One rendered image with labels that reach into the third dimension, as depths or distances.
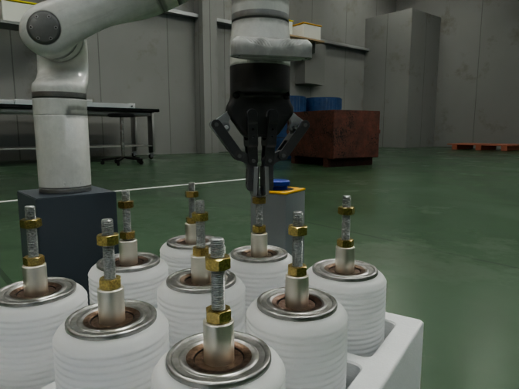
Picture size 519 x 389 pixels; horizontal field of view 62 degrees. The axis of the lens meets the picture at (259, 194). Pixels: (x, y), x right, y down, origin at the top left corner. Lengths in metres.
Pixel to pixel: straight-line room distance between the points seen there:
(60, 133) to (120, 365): 0.55
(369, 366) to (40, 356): 0.32
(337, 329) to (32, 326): 0.28
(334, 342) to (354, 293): 0.10
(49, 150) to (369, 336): 0.62
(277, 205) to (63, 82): 0.43
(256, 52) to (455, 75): 11.52
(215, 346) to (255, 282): 0.23
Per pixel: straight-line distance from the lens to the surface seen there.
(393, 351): 0.51
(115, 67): 7.54
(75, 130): 0.86
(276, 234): 0.72
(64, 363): 0.40
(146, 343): 0.38
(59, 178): 0.86
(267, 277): 0.54
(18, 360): 0.48
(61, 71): 0.91
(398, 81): 11.14
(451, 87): 11.96
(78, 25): 0.85
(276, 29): 0.54
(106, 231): 0.38
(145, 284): 0.53
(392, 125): 11.13
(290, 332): 0.39
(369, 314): 0.50
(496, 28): 11.74
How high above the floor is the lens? 0.41
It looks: 8 degrees down
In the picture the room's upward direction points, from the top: straight up
